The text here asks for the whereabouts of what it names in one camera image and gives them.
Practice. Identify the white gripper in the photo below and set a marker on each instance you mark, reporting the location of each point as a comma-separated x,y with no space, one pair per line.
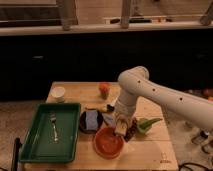
125,107

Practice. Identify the wooden block eraser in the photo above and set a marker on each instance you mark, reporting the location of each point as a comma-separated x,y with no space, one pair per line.
121,129

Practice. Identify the small white cup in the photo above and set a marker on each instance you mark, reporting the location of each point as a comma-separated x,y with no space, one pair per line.
58,93

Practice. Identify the red bowl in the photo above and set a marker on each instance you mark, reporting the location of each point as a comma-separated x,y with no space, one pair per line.
106,144

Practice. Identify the silver fork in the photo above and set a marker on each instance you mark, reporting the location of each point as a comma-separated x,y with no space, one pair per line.
53,121

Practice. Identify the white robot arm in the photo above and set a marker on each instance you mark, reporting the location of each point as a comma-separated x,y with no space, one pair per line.
135,83

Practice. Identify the orange topped cup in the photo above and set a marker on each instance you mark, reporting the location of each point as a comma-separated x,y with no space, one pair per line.
104,88

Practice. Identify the black chair edge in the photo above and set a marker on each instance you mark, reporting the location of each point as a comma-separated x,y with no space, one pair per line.
16,147

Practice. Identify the dark red grapes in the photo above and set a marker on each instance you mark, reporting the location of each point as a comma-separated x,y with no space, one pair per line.
131,131

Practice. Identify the green plastic tray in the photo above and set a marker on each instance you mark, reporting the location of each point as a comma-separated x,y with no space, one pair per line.
39,145

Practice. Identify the blue grey sponge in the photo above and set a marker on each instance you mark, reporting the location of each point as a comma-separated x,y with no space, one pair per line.
91,120

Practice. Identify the green toy vegetable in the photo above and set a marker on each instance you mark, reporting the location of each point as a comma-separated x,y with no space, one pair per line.
144,124

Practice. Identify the black plate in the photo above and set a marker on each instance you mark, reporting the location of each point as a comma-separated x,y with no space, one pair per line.
82,124

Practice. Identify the grey blue cloth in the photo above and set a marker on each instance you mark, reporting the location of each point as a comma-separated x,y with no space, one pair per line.
109,120

